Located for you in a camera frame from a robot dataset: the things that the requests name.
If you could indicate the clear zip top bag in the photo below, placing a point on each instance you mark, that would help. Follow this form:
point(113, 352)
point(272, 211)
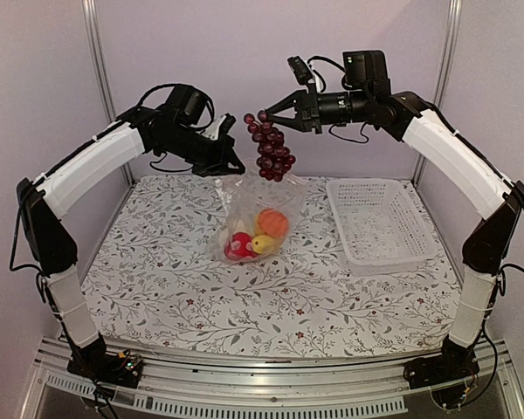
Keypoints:
point(244, 196)

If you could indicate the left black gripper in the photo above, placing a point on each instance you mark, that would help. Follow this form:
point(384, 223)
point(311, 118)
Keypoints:
point(218, 165)

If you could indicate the left aluminium post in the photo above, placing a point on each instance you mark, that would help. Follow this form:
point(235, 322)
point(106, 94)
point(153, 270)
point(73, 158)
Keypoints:
point(98, 59)

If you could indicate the dark red grape bunch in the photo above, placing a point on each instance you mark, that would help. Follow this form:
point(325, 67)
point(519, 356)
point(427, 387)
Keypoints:
point(275, 159)

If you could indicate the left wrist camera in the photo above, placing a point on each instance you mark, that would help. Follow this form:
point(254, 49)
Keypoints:
point(193, 109)

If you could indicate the right aluminium post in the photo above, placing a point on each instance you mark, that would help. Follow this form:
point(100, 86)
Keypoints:
point(448, 51)

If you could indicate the floral table mat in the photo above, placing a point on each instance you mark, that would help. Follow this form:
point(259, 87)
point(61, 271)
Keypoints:
point(156, 281)

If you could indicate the aluminium post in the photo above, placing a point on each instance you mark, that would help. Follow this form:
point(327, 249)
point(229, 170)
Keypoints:
point(448, 51)
point(98, 59)

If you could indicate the red pepper toy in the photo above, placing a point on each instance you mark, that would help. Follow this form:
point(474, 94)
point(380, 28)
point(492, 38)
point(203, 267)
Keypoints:
point(239, 247)

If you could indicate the orange pumpkin toy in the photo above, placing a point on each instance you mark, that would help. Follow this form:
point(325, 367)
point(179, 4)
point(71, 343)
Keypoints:
point(274, 222)

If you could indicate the aluminium front rail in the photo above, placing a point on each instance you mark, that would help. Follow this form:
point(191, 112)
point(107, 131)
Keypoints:
point(178, 383)

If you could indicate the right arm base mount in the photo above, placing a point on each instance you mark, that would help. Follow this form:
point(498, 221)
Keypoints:
point(455, 372)

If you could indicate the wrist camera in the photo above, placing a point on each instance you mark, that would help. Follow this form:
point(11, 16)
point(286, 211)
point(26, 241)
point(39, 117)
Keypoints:
point(193, 109)
point(361, 71)

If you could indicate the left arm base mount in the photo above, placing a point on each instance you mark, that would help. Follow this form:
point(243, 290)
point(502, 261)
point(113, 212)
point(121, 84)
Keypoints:
point(96, 364)

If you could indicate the white cauliflower toy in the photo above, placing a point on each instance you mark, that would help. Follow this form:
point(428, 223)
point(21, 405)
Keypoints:
point(227, 230)

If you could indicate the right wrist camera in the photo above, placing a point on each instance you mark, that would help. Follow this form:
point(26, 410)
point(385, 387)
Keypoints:
point(361, 71)

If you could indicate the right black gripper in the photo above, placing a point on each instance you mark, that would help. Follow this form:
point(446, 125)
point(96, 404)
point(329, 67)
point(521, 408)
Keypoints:
point(296, 99)

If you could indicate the white plastic basket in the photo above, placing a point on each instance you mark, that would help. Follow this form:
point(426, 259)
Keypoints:
point(380, 227)

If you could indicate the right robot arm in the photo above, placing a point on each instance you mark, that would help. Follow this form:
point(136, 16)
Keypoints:
point(409, 119)

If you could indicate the yellow corn toy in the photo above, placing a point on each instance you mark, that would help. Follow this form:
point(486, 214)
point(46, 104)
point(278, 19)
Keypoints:
point(264, 245)
point(259, 230)

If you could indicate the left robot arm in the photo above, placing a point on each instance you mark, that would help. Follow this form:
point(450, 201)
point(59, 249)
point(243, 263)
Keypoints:
point(45, 201)

